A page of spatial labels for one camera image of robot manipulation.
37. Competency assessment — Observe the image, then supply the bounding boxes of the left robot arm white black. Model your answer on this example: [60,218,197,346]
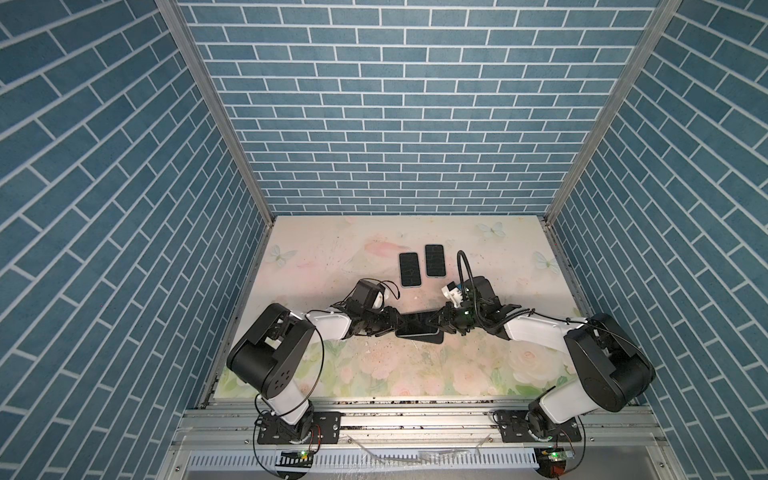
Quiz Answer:
[226,301,400,427]

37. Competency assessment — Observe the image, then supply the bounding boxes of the white phone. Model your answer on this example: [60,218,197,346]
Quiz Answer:
[396,311,440,335]

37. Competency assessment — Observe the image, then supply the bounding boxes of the blue phone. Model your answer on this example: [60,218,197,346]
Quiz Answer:
[425,244,447,278]

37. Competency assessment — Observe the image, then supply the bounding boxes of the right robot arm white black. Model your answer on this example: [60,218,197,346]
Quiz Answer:
[436,303,655,441]

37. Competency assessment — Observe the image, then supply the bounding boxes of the aluminium front rail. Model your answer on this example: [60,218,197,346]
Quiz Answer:
[171,399,668,451]

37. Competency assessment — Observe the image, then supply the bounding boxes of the black phone screen up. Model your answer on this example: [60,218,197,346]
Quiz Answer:
[398,252,422,288]

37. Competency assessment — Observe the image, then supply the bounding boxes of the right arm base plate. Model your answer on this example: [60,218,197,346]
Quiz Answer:
[489,410,583,443]

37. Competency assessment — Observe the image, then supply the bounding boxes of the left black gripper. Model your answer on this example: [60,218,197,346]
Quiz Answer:
[360,305,410,336]

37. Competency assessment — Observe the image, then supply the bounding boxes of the black phone case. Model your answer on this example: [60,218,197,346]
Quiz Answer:
[395,327,444,345]

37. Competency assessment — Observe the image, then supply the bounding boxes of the white slotted cable duct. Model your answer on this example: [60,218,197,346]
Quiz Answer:
[187,448,539,473]

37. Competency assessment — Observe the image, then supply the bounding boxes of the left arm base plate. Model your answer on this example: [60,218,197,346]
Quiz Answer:
[256,409,342,445]

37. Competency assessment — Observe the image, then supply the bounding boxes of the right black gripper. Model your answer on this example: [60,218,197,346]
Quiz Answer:
[424,301,484,336]

